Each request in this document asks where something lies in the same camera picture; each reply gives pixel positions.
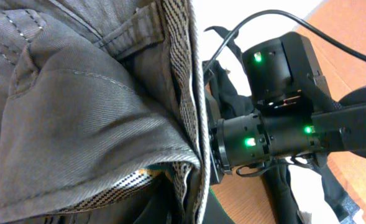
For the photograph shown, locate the white shirt with green logo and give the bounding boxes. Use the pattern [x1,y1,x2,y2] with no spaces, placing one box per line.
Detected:
[288,164,339,224]

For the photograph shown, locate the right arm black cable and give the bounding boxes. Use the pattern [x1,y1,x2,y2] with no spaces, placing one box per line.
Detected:
[203,9,366,85]

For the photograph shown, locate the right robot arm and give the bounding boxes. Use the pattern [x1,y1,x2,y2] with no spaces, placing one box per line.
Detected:
[206,32,366,184]

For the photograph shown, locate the grey shorts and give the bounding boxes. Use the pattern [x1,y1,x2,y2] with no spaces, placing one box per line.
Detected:
[0,0,210,223]

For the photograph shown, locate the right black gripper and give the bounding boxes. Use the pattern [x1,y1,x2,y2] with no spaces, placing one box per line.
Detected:
[207,90,272,186]

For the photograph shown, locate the black garment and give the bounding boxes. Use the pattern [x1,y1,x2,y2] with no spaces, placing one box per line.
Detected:
[203,25,362,224]

